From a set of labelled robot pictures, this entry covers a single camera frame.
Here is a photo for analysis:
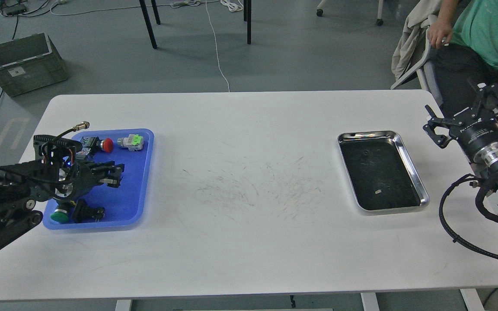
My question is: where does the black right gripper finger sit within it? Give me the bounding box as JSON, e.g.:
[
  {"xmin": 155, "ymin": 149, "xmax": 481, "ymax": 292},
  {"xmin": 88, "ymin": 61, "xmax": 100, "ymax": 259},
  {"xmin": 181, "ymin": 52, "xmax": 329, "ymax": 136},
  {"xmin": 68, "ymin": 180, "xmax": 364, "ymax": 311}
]
[
  {"xmin": 468, "ymin": 77, "xmax": 498, "ymax": 120},
  {"xmin": 423, "ymin": 105, "xmax": 464, "ymax": 149}
]

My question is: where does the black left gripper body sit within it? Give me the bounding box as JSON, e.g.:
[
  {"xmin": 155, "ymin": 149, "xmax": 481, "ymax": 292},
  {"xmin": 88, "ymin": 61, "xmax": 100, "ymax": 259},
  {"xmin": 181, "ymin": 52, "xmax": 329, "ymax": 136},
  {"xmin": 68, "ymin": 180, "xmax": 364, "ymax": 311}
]
[{"xmin": 61, "ymin": 162, "xmax": 102, "ymax": 201}]

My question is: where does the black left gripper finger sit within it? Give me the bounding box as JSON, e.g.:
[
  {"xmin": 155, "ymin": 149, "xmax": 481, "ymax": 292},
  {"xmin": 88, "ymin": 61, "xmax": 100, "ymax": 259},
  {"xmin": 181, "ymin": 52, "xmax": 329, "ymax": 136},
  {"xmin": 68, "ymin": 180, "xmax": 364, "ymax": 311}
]
[
  {"xmin": 96, "ymin": 173, "xmax": 122, "ymax": 188},
  {"xmin": 89, "ymin": 161, "xmax": 125, "ymax": 175}
]

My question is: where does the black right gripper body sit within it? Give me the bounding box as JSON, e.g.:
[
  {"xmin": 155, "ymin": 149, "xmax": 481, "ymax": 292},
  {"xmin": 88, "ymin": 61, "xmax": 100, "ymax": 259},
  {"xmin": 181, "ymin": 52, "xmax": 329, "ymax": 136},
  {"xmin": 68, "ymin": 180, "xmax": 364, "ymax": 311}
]
[{"xmin": 454, "ymin": 119, "xmax": 498, "ymax": 165}]

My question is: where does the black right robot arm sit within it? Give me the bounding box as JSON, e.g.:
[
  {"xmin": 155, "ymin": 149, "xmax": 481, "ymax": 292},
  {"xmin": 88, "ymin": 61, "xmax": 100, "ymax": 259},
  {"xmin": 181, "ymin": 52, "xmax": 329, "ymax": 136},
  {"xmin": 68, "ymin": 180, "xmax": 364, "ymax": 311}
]
[{"xmin": 423, "ymin": 83, "xmax": 498, "ymax": 192}]

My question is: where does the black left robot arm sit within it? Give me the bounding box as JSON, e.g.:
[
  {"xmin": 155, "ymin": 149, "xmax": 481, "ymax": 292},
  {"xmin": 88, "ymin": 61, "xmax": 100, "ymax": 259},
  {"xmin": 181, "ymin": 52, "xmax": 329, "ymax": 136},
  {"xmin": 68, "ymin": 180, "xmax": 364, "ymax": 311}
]
[{"xmin": 0, "ymin": 121, "xmax": 125, "ymax": 250}]

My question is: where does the blue plastic tray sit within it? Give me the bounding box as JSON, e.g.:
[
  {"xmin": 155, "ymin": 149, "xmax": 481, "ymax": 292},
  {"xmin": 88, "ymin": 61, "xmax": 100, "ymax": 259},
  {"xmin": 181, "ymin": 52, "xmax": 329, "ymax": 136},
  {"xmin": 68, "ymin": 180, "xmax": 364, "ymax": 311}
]
[{"xmin": 43, "ymin": 128, "xmax": 154, "ymax": 231}]

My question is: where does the silver metal tray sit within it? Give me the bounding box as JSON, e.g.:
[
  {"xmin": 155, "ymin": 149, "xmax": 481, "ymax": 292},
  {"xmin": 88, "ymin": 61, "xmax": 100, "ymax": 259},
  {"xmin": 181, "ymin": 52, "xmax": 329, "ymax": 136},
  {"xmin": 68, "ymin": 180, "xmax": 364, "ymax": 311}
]
[{"xmin": 337, "ymin": 130, "xmax": 430, "ymax": 214}]

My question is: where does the person's hand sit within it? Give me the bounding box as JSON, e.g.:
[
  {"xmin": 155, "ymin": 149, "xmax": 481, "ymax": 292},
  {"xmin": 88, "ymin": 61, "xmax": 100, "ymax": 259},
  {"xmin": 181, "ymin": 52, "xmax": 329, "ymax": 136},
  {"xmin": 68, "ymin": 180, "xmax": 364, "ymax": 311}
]
[{"xmin": 427, "ymin": 19, "xmax": 453, "ymax": 49}]

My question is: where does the white office chair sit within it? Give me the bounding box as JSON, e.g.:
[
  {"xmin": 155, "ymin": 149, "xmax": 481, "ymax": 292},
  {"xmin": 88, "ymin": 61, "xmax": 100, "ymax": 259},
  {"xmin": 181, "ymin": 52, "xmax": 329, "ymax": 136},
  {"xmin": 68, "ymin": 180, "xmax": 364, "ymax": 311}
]
[{"xmin": 390, "ymin": 26, "xmax": 443, "ymax": 106}]

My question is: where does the person in green shirt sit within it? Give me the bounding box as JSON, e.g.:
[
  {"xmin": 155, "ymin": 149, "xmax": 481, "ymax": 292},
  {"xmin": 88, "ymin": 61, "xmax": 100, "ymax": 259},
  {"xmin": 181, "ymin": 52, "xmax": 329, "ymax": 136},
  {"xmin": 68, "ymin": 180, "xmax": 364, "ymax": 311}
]
[{"xmin": 433, "ymin": 0, "xmax": 498, "ymax": 117}]

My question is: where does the beige jacket on chair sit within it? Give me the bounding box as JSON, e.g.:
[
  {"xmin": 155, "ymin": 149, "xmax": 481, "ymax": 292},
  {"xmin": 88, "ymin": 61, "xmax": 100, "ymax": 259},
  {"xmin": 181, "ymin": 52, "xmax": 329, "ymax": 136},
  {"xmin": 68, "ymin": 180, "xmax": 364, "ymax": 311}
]
[{"xmin": 391, "ymin": 0, "xmax": 441, "ymax": 79}]

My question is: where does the grey plastic crate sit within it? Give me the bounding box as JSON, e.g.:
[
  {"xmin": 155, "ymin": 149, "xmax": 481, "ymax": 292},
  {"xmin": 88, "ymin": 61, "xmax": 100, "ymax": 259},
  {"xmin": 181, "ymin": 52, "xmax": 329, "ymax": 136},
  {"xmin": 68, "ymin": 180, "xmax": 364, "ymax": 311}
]
[{"xmin": 0, "ymin": 33, "xmax": 69, "ymax": 97}]

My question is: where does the black table leg left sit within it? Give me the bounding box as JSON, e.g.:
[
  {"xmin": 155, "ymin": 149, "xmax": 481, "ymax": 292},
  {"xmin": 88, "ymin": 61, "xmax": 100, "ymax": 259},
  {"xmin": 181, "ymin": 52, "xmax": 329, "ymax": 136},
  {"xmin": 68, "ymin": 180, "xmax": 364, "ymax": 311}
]
[{"xmin": 139, "ymin": 0, "xmax": 161, "ymax": 50}]

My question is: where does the black table leg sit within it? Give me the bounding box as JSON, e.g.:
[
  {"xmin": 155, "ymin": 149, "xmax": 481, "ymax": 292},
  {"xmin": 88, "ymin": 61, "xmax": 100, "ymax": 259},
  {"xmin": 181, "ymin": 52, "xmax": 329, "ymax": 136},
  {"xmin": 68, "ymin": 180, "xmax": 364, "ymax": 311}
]
[
  {"xmin": 243, "ymin": 0, "xmax": 252, "ymax": 45},
  {"xmin": 139, "ymin": 0, "xmax": 161, "ymax": 50}
]

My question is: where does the black table leg right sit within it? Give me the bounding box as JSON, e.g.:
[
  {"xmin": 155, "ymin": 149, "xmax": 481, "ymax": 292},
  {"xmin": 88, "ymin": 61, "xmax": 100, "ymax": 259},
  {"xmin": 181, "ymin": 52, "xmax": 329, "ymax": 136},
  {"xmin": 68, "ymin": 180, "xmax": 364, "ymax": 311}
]
[{"xmin": 243, "ymin": 0, "xmax": 252, "ymax": 45}]

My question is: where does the red push button switch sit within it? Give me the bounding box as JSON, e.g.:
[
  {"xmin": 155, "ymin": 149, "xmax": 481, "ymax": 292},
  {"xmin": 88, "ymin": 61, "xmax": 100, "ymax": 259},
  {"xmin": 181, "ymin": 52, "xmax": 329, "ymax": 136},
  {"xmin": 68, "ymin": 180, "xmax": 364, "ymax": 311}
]
[{"xmin": 80, "ymin": 136, "xmax": 114, "ymax": 154}]

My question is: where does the grey green connector switch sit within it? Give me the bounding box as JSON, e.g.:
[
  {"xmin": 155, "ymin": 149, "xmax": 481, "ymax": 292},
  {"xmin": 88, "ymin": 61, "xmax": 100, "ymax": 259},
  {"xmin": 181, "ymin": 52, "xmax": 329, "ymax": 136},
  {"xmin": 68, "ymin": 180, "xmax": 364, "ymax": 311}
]
[{"xmin": 117, "ymin": 134, "xmax": 144, "ymax": 151}]

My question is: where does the green push button switch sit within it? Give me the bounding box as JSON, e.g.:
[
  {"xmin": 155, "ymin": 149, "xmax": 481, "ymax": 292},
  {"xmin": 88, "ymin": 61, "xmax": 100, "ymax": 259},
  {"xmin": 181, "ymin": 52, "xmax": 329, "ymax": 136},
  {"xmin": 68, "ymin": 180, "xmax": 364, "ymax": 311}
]
[{"xmin": 50, "ymin": 202, "xmax": 73, "ymax": 224}]

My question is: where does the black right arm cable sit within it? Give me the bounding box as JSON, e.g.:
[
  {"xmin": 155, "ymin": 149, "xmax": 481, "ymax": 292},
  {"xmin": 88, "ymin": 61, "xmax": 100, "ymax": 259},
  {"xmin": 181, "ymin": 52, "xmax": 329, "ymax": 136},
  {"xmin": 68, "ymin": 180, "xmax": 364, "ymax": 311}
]
[{"xmin": 438, "ymin": 174, "xmax": 498, "ymax": 268}]

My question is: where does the white cable on floor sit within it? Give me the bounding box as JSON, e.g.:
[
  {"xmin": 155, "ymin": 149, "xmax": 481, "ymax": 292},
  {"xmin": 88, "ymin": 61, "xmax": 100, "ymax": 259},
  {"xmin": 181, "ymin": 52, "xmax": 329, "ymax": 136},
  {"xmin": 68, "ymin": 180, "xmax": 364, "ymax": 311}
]
[{"xmin": 205, "ymin": 0, "xmax": 231, "ymax": 92}]

